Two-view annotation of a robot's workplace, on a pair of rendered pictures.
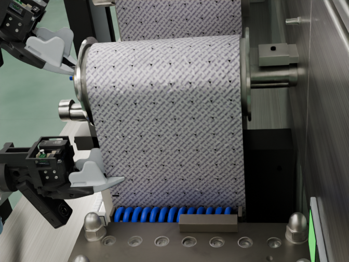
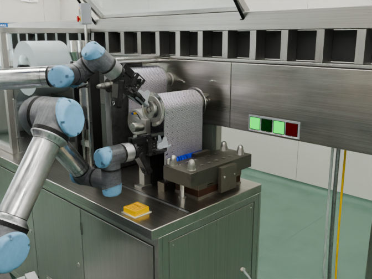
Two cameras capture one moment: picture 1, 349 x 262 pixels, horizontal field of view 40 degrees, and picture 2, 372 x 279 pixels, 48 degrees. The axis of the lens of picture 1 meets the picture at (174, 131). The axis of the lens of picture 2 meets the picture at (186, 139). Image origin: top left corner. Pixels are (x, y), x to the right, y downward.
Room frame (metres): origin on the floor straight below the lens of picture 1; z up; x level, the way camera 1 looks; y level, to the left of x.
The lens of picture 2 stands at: (-0.34, 1.50, 1.55)
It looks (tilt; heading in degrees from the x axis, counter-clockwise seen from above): 14 degrees down; 303
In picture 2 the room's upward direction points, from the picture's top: straight up
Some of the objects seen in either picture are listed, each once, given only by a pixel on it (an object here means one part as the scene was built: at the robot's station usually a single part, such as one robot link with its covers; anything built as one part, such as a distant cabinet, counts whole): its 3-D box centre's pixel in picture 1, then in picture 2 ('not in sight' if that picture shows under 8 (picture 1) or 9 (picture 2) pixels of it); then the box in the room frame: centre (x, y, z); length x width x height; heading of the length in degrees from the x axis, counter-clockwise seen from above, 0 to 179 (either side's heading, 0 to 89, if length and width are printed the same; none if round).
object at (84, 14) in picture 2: not in sight; (83, 14); (1.27, -0.02, 1.66); 0.07 x 0.07 x 0.10; 58
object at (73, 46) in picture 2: not in sight; (81, 46); (1.42, -0.12, 1.50); 0.14 x 0.14 x 0.06
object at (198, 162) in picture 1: (172, 167); (184, 137); (0.65, 0.01, 1.12); 0.23 x 0.01 x 0.18; 79
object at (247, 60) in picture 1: (248, 74); (194, 102); (0.69, -0.13, 1.25); 0.15 x 0.01 x 0.15; 169
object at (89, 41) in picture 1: (94, 81); (153, 109); (0.74, 0.12, 1.25); 0.15 x 0.01 x 0.15; 169
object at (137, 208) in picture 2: not in sight; (136, 209); (0.63, 0.38, 0.91); 0.07 x 0.07 x 0.02; 79
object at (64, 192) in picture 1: (70, 187); (157, 150); (0.67, 0.19, 1.09); 0.09 x 0.05 x 0.02; 78
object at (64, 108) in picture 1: (67, 110); (134, 127); (0.79, 0.19, 1.18); 0.04 x 0.02 x 0.04; 169
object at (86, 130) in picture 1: (99, 166); (141, 154); (0.78, 0.15, 1.05); 0.06 x 0.05 x 0.31; 79
